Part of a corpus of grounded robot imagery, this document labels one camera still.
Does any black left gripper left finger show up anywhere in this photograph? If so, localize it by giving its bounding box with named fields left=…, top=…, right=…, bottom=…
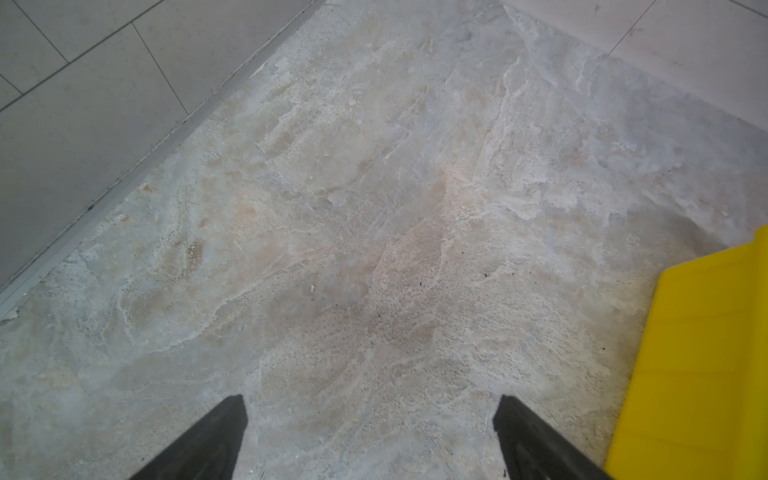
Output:
left=130, top=395, right=248, bottom=480

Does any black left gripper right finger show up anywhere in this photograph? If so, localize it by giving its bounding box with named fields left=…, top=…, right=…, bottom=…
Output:
left=493, top=395, right=610, bottom=479

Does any yellow plastic bin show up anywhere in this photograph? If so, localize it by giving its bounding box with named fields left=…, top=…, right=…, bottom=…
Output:
left=605, top=227, right=767, bottom=479

